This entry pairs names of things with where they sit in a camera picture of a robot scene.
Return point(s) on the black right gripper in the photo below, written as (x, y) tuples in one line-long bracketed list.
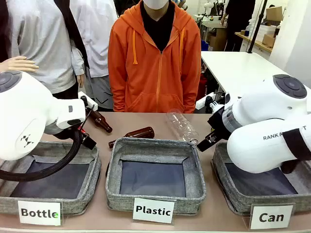
[(206, 143)]

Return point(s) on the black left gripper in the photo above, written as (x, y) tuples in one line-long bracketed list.
[(88, 143)]

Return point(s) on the brown glass bottle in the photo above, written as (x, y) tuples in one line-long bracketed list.
[(100, 121), (141, 133)]

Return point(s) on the large clear plastic bottle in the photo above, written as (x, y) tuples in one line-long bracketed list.
[(181, 125)]

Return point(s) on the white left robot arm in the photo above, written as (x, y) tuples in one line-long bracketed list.
[(24, 109)]

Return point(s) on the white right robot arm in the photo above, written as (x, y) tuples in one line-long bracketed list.
[(255, 145)]

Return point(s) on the grey fabric basket labelled Bottle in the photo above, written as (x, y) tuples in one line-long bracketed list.
[(48, 179)]

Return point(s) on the grey fabric basket labelled Plastic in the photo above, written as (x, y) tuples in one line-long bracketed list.
[(153, 177)]

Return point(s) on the grey fabric basket labelled Can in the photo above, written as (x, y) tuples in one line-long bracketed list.
[(255, 189)]

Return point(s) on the white Can label sign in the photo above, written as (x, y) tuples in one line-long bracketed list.
[(271, 216)]

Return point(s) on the pale hanging hand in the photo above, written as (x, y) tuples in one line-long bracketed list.
[(81, 81)]

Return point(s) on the pale hand with spread fingers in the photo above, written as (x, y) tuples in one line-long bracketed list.
[(18, 64)]

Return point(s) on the white table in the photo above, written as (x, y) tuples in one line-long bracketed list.
[(233, 68)]

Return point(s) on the white Bottle label sign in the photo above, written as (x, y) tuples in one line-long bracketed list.
[(40, 213)]

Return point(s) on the white Plastic label sign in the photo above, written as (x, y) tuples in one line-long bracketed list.
[(153, 210)]

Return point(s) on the person in orange hoodie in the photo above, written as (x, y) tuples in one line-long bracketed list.
[(155, 72)]

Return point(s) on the large brown cardboard box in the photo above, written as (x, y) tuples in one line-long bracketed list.
[(218, 40)]

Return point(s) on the person in white shirt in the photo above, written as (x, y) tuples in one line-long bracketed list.
[(99, 36)]

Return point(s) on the figure in white t-shirt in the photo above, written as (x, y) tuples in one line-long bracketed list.
[(41, 43)]

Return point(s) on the wooden workbench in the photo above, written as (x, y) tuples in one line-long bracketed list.
[(252, 40)]

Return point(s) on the small cardboard box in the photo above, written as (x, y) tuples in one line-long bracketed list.
[(268, 40)]

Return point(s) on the person in black clothes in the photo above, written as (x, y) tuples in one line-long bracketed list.
[(234, 24)]

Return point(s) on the black stand pole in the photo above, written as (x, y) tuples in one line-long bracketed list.
[(256, 26)]

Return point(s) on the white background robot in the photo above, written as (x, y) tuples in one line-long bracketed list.
[(210, 6)]

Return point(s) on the open cardboard box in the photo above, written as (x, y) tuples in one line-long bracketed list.
[(274, 14)]

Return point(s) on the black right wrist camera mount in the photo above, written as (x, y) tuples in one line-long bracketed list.
[(216, 104)]

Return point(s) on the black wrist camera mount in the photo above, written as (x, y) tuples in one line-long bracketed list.
[(216, 104), (85, 102)]

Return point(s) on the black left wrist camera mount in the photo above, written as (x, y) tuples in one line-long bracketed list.
[(85, 102)]

